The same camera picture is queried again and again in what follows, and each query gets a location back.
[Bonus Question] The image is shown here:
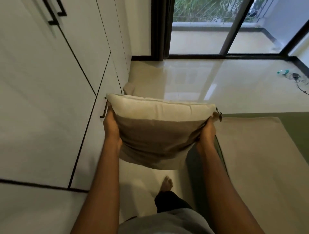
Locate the person's left forearm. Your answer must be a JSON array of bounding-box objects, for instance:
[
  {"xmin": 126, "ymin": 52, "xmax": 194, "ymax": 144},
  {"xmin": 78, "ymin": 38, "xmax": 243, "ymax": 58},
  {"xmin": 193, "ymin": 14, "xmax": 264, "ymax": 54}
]
[{"xmin": 70, "ymin": 137, "xmax": 121, "ymax": 234}]

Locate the person's foot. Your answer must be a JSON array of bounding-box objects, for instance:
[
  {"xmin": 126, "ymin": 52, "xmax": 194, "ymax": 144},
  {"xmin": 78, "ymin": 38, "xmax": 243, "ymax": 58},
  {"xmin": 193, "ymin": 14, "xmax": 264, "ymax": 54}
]
[{"xmin": 158, "ymin": 176, "xmax": 174, "ymax": 193}]

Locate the beige two-tone cushion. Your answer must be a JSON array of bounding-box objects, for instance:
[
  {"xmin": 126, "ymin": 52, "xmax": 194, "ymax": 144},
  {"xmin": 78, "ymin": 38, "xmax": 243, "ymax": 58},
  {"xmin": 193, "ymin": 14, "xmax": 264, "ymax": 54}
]
[{"xmin": 106, "ymin": 93, "xmax": 223, "ymax": 170}]

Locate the person's right hand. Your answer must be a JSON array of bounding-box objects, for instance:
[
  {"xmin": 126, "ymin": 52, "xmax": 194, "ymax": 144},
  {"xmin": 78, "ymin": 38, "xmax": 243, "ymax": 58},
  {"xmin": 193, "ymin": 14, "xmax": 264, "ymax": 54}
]
[{"xmin": 196, "ymin": 116, "xmax": 217, "ymax": 155}]

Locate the black framed sliding glass door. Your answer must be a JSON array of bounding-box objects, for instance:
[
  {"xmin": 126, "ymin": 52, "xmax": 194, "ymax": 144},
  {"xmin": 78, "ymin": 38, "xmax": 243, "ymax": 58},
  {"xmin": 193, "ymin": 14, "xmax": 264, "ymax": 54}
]
[{"xmin": 168, "ymin": 0, "xmax": 309, "ymax": 60}]

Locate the balcony metal railing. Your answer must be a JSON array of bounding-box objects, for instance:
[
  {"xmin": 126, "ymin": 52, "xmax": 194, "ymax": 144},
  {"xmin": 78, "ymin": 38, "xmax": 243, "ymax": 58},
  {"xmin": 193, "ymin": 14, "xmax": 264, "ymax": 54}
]
[{"xmin": 173, "ymin": 0, "xmax": 266, "ymax": 23}]

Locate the person's black trouser leg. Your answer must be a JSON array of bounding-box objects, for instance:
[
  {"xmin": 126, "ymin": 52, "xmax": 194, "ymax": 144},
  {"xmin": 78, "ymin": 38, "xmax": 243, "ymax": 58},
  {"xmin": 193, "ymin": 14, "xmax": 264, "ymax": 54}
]
[{"xmin": 155, "ymin": 190, "xmax": 193, "ymax": 213}]

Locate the black charger with cable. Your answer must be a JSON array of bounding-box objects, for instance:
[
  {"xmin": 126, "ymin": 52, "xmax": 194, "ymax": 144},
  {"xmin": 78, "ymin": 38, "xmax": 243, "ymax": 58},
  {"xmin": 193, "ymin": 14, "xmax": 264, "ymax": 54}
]
[{"xmin": 289, "ymin": 73, "xmax": 309, "ymax": 95}]

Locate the person's grey shirt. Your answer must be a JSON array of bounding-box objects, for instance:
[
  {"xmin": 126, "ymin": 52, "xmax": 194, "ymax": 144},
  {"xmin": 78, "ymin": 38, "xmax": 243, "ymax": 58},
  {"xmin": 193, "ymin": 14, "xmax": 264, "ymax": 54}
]
[{"xmin": 118, "ymin": 208, "xmax": 215, "ymax": 234}]

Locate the white wardrobe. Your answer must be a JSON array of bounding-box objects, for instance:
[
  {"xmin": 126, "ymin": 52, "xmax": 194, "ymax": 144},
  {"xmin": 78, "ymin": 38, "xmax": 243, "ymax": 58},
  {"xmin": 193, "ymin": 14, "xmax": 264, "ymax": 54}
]
[{"xmin": 0, "ymin": 0, "xmax": 132, "ymax": 234}]

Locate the green mattress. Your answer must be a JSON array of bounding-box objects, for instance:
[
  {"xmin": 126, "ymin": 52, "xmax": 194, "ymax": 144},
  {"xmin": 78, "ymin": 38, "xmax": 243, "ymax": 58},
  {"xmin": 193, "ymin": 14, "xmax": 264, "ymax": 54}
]
[{"xmin": 186, "ymin": 112, "xmax": 309, "ymax": 234}]

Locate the person's right forearm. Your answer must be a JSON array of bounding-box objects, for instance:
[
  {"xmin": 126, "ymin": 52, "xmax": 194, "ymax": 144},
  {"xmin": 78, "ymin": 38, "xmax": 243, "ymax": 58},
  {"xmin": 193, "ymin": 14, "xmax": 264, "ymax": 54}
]
[{"xmin": 197, "ymin": 142, "xmax": 266, "ymax": 234}]

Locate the small black wardrobe handle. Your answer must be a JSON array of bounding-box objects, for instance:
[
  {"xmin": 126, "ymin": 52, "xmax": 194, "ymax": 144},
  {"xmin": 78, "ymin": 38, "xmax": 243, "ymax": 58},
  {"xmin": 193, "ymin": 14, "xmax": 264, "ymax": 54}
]
[{"xmin": 100, "ymin": 97, "xmax": 108, "ymax": 118}]

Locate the dark curtain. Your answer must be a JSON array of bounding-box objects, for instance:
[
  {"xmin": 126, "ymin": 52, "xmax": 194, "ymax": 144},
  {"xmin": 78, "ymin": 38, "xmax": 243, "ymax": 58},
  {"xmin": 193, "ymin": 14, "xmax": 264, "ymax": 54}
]
[{"xmin": 151, "ymin": 0, "xmax": 175, "ymax": 61}]

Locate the black wardrobe door handle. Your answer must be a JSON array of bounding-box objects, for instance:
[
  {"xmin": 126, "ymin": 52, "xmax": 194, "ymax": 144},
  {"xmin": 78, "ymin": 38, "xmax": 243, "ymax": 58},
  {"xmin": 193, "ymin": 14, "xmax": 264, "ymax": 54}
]
[{"xmin": 42, "ymin": 0, "xmax": 67, "ymax": 26}]

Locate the person's left hand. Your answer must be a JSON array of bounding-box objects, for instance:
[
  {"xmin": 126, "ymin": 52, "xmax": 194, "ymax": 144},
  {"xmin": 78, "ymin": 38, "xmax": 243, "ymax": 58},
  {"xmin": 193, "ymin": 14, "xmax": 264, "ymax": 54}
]
[{"xmin": 103, "ymin": 101, "xmax": 123, "ymax": 150}]

